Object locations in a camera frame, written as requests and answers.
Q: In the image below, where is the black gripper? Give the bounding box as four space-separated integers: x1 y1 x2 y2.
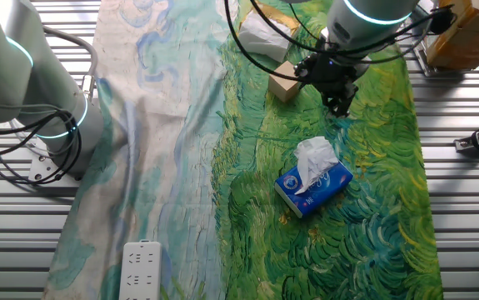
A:
293 52 360 119

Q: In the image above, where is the small wooden block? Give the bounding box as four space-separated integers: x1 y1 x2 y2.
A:
267 60 303 103

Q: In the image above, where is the blue tissue pack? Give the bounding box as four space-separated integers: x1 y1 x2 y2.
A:
274 136 355 219

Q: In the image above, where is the gold tissue pack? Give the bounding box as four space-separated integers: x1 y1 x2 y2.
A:
237 2 302 63

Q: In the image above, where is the brown cardboard box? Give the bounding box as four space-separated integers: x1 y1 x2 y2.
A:
424 0 479 71

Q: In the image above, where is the painted landscape cloth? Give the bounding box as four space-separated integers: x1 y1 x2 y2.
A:
41 0 444 300

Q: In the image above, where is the white power strip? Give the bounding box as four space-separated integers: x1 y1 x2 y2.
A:
117 239 163 300

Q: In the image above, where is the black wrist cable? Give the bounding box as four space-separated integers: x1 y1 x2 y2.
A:
223 0 457 83

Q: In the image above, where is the grey corrugated base cable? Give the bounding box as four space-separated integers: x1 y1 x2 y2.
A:
42 25 99 101

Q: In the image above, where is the black cable bundle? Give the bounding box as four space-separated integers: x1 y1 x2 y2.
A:
0 107 84 186

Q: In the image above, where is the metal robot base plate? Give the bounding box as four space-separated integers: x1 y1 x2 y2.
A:
27 137 82 185

